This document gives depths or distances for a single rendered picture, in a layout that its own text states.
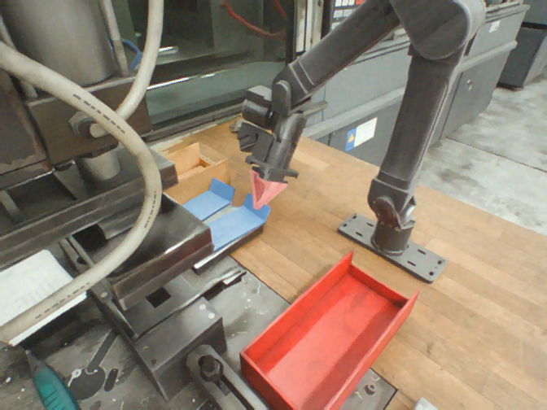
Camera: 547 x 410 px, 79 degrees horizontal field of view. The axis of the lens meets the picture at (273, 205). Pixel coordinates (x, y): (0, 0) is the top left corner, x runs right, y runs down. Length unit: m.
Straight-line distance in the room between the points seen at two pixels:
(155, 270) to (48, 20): 0.20
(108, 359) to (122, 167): 0.30
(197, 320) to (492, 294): 0.48
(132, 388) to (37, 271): 0.25
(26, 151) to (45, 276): 0.39
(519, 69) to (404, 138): 4.42
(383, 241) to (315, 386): 0.28
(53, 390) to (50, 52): 0.40
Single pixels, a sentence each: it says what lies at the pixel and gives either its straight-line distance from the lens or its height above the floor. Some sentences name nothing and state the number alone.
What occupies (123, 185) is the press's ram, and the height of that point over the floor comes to 1.18.
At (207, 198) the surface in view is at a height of 0.92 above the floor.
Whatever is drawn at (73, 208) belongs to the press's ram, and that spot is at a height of 1.18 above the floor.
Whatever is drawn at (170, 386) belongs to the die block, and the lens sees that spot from 0.48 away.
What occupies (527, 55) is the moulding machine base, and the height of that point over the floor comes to 0.40.
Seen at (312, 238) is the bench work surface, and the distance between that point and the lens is 0.67.
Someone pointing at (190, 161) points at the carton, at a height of 0.93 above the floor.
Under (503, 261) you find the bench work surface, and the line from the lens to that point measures 0.75.
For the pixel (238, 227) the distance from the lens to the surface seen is 0.65.
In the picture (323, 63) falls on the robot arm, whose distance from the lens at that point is 0.56.
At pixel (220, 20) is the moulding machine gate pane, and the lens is 1.11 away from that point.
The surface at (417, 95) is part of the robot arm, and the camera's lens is 0.51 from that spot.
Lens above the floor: 1.36
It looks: 38 degrees down
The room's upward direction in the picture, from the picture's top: straight up
